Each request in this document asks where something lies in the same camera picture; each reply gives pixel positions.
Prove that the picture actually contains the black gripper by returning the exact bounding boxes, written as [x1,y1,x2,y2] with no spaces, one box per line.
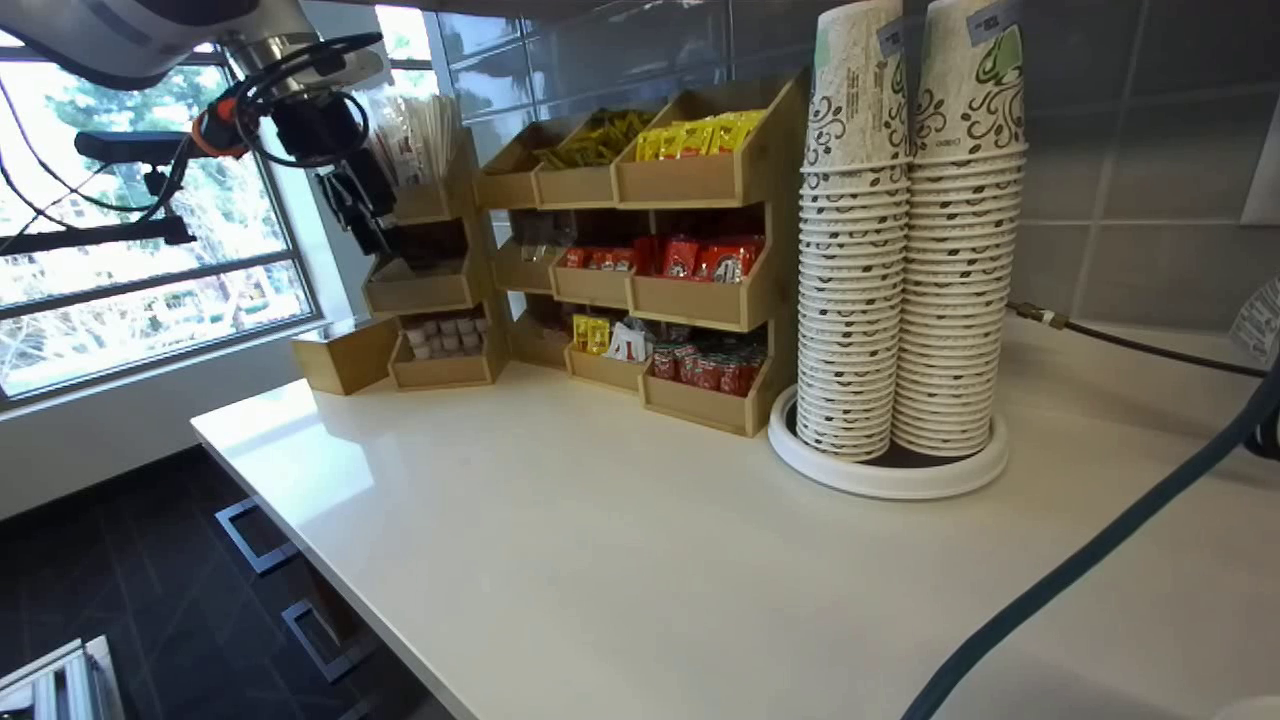
[267,88,399,260]

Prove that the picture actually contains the dark brown packets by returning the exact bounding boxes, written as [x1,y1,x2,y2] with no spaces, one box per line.
[379,217,471,275]

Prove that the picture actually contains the printed paper cup stack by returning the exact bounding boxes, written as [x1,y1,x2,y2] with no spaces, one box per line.
[791,0,911,466]
[893,0,1032,462]

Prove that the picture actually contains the thin black cable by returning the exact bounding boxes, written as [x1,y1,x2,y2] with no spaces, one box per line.
[1010,301,1274,385]

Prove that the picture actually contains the grey cup holder post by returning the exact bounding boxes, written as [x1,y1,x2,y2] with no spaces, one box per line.
[897,0,936,155]

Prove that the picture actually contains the clear plastic wrap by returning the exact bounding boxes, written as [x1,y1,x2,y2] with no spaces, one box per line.
[1229,270,1280,372]

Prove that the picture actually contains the white round cup tray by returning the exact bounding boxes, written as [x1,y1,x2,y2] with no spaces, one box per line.
[763,381,1017,504]

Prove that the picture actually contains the large wooden nine-bin rack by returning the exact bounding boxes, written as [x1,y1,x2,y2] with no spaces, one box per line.
[476,75,810,439]

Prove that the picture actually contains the small wooden box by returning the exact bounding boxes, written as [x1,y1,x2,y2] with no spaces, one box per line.
[289,317,405,399]

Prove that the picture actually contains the grey brown packets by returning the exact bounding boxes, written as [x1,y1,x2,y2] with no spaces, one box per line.
[509,217,577,268]

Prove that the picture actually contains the red packets with white print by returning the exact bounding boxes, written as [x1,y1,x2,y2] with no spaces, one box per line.
[658,227,770,287]

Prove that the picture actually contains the olive yellow packets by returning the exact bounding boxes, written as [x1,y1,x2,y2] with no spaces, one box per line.
[550,109,651,173]

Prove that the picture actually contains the thick teal cable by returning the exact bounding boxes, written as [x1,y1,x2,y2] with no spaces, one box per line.
[901,356,1280,720]

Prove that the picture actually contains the bright yellow packets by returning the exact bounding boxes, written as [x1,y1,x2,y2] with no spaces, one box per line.
[627,109,774,168]

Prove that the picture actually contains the pale creamer cups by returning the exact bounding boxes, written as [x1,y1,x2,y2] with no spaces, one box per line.
[405,311,492,362]

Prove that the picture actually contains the small red packets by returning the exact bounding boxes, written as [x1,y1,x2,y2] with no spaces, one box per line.
[555,236,670,280]

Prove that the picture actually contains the dark red packets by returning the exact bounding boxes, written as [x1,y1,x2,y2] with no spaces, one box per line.
[648,337,770,399]

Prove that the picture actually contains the white frame object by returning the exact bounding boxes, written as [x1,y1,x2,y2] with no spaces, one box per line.
[0,631,129,720]

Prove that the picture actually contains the black camera stand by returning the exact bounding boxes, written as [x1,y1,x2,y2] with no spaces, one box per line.
[0,128,204,260]

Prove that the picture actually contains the grey drawer handle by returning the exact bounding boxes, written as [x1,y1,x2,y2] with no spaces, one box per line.
[275,596,383,687]
[212,494,304,579]

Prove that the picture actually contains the yellow tea packet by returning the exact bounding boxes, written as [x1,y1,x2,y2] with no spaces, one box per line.
[570,306,615,361]

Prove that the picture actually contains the black robot cables orange wrap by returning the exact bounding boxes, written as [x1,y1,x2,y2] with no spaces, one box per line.
[129,29,392,231]

